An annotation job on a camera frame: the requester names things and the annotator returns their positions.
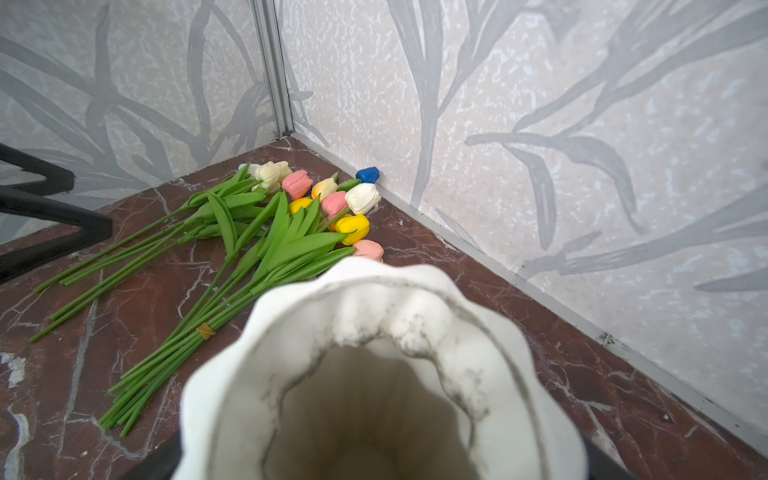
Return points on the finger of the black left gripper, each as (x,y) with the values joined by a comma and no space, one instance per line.
(32,200)

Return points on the white cream tulip flower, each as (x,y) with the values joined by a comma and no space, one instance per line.
(268,174)

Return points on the white ribbed ceramic vase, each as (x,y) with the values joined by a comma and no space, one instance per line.
(375,372)

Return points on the bundled tulip bouquet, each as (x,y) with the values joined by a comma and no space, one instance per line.
(299,248)

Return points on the dark blue tulip flower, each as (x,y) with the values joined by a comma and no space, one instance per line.
(369,175)

